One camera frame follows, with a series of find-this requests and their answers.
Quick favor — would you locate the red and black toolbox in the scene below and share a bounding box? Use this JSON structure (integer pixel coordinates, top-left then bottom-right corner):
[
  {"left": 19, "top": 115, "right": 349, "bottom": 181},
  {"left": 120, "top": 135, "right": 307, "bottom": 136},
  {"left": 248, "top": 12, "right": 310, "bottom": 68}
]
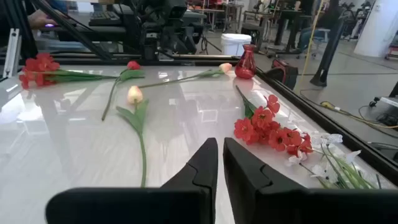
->
[{"left": 266, "top": 58, "right": 299, "bottom": 90}]

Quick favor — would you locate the yellow floor cable with plug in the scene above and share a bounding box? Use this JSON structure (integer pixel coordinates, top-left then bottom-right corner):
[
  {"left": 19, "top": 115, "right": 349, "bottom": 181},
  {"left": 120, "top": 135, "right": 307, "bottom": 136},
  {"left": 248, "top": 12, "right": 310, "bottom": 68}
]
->
[{"left": 320, "top": 101, "right": 398, "bottom": 129}]

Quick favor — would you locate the red artificial tulip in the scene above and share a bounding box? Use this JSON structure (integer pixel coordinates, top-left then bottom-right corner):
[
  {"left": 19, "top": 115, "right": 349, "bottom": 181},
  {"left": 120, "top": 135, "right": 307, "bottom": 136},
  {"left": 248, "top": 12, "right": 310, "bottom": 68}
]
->
[{"left": 101, "top": 60, "right": 146, "bottom": 121}]

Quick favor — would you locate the black keyboard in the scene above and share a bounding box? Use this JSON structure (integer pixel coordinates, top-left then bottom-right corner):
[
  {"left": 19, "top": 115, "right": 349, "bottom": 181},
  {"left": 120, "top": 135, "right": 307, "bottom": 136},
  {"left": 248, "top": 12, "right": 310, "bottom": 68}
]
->
[{"left": 88, "top": 11, "right": 123, "bottom": 27}]

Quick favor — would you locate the red artificial flower bunch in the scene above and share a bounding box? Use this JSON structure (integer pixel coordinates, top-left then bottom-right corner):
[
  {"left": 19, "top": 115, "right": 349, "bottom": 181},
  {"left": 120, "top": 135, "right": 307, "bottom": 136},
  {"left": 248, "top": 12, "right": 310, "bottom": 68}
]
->
[
  {"left": 233, "top": 85, "right": 314, "bottom": 156},
  {"left": 18, "top": 52, "right": 118, "bottom": 90}
]

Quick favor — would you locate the black stand post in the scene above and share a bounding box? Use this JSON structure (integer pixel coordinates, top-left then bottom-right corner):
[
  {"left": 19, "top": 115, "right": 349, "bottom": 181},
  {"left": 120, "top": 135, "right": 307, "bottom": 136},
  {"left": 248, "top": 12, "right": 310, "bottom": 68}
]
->
[{"left": 310, "top": 0, "right": 346, "bottom": 87}]

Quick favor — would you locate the aluminium frame bracket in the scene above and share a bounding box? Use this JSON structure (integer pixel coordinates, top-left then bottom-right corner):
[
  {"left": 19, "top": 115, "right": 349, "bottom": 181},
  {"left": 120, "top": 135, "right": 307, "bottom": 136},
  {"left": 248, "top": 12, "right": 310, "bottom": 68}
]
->
[{"left": 2, "top": 28, "right": 22, "bottom": 78}]

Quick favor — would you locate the blue office chair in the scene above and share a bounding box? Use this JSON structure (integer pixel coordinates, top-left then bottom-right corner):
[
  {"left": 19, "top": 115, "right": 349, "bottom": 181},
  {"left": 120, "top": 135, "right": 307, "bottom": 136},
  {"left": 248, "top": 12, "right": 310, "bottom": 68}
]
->
[{"left": 297, "top": 27, "right": 331, "bottom": 52}]

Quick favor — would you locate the peach artificial tulip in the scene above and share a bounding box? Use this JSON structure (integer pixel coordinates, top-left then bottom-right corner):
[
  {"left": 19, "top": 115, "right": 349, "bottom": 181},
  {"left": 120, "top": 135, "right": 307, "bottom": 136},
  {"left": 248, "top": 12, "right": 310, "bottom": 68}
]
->
[
  {"left": 116, "top": 85, "right": 150, "bottom": 188},
  {"left": 138, "top": 62, "right": 233, "bottom": 89}
]

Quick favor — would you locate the yellow hanging cable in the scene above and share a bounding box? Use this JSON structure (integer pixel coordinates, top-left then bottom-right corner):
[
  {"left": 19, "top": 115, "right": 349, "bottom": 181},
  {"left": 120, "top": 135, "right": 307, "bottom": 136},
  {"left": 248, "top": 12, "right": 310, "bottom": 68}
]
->
[{"left": 298, "top": 0, "right": 326, "bottom": 91}]

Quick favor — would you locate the black metal table frame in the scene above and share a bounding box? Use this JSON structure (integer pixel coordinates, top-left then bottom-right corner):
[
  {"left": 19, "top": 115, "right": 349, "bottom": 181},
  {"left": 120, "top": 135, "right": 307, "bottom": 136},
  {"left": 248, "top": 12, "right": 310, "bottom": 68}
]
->
[{"left": 0, "top": 51, "right": 398, "bottom": 178}]

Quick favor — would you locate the red glass vase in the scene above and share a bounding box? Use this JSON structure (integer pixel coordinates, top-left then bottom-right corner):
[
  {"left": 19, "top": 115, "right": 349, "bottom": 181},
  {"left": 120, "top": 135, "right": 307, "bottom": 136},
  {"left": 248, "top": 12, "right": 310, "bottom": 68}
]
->
[{"left": 234, "top": 44, "right": 257, "bottom": 80}]

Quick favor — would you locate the person's hand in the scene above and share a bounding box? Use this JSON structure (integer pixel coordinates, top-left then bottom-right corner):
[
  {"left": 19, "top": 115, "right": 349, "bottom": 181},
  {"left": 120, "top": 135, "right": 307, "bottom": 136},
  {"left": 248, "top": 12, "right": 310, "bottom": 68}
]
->
[{"left": 27, "top": 9, "right": 59, "bottom": 30}]

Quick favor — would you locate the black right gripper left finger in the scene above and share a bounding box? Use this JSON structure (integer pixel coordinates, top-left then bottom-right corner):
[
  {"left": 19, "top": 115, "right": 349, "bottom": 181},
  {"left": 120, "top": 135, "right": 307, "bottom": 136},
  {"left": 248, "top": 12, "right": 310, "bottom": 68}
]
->
[{"left": 45, "top": 138, "right": 219, "bottom": 224}]

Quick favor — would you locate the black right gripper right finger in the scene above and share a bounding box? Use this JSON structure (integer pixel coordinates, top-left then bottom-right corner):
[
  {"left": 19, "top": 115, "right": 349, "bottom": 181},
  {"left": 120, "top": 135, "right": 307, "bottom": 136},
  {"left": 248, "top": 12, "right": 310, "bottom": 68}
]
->
[{"left": 223, "top": 137, "right": 398, "bottom": 224}]

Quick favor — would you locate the white artificial flower bunch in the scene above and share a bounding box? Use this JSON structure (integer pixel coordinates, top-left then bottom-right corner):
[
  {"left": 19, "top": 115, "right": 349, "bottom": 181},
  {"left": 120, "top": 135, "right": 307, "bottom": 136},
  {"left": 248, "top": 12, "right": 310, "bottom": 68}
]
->
[{"left": 284, "top": 132, "right": 382, "bottom": 190}]

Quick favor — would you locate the white plastic bucket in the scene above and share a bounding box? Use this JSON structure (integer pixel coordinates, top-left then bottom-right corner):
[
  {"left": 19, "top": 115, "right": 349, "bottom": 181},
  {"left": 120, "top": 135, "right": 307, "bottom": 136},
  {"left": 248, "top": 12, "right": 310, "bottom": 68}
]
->
[{"left": 220, "top": 33, "right": 252, "bottom": 57}]

